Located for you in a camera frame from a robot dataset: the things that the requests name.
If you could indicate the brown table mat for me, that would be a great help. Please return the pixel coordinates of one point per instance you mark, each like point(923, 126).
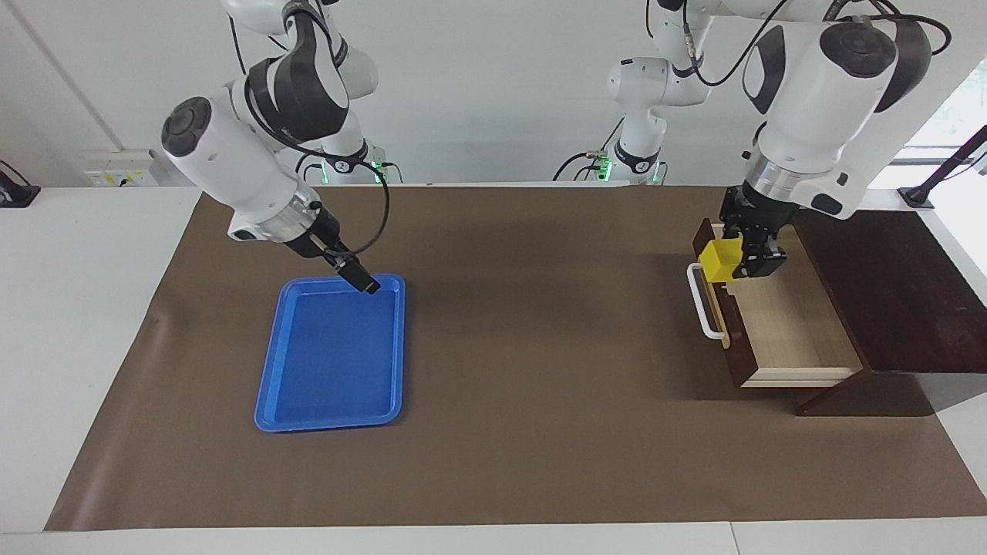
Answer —
point(540, 432)

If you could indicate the yellow cube block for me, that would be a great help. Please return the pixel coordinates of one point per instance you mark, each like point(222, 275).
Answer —
point(721, 262)

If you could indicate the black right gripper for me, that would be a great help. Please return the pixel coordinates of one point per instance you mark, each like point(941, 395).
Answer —
point(318, 235)

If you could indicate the blue plastic tray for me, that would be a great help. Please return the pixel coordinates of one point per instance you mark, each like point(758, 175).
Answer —
point(331, 370)

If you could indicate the dark wooden cabinet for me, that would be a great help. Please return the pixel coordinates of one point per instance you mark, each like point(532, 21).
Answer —
point(910, 293)

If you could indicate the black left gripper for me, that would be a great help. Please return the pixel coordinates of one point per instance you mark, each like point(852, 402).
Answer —
point(759, 216)

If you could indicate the black camera stand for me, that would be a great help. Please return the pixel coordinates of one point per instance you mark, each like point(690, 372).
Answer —
point(944, 166)

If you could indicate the white wall socket strip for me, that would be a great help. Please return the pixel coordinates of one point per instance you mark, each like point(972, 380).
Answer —
point(116, 176)

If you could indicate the black table clamp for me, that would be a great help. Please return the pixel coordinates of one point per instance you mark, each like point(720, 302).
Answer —
point(15, 193)

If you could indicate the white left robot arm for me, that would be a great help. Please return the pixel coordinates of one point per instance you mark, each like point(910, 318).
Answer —
point(817, 116)

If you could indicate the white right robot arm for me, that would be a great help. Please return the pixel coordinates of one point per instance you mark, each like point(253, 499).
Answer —
point(231, 154)

